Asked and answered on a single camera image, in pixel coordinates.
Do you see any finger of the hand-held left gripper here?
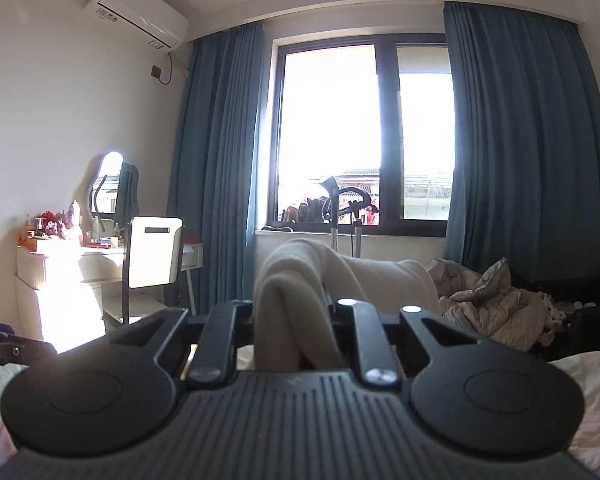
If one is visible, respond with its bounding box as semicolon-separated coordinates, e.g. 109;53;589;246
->
0;317;58;368

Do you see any wavy edged mirror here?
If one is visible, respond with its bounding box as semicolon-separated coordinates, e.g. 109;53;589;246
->
77;151;141;233

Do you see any red ornament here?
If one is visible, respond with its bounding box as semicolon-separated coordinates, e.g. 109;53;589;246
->
42;210;78;238

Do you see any blue curtain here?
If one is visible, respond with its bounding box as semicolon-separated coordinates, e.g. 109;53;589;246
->
166;22;266;318
442;1;600;281

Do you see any white air conditioner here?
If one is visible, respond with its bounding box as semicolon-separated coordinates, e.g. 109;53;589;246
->
84;0;190;51

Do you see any white dresser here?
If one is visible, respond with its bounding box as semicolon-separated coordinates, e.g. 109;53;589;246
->
15;237;131;356

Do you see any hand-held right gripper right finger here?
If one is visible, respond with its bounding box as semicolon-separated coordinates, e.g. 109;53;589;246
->
325;298;481;387

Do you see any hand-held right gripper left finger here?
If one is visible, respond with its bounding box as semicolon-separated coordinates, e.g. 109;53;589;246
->
110;300;253;391

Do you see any black wall socket with cable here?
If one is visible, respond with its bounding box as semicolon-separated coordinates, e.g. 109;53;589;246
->
150;52;176;86

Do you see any dark framed window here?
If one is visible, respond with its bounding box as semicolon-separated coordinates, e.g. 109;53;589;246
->
269;34;456;235

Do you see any beige crumpled quilt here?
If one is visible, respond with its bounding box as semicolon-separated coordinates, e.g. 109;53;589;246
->
426;257;556;351

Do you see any white backed chair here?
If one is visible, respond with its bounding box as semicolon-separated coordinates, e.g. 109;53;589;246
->
102;216;185;331

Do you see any cream sweatshirt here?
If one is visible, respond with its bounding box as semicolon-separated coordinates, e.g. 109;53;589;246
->
254;239;441;371

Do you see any black armchair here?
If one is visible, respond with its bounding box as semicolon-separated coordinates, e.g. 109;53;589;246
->
510;265;600;361

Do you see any garment steamer stand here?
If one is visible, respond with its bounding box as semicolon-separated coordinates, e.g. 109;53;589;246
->
320;175;373;261

